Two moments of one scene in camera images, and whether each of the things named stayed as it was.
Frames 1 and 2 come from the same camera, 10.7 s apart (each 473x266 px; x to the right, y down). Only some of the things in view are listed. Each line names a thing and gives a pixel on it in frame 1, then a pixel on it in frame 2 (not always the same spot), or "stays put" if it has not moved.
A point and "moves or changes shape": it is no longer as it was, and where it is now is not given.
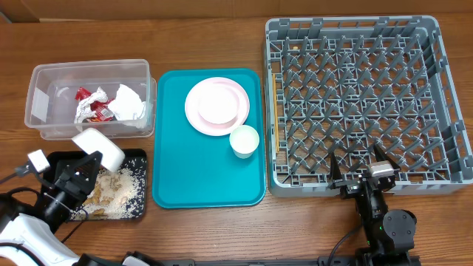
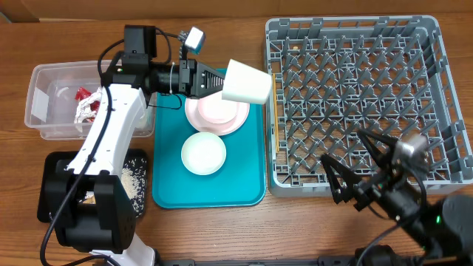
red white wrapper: (83, 111) stays put
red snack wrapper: (102, 109) stays put
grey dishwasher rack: (343, 85) stays put
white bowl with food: (92, 140) moves or changes shape
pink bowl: (218, 104) stays put
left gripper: (75, 185) -> (191, 79)
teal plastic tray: (192, 169) stays put
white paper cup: (243, 140) -> (247, 84)
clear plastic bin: (117, 97) stays put
